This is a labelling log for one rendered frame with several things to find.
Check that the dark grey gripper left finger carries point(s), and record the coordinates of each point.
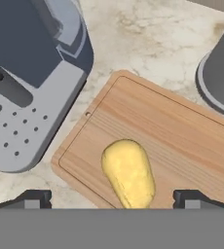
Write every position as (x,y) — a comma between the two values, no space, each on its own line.
(36,198)

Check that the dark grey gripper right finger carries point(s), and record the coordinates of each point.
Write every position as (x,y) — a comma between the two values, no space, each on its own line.
(190,198)

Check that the yellow potato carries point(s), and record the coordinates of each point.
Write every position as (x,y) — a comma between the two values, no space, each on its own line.
(130,175)

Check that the wooden cutting board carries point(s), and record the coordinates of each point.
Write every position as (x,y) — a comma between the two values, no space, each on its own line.
(169,136)

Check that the grey and navy coffee machine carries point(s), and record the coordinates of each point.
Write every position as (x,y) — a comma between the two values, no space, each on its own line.
(29,81)

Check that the dark grey round appliance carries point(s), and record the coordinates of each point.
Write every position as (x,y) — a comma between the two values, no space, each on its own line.
(221,71)

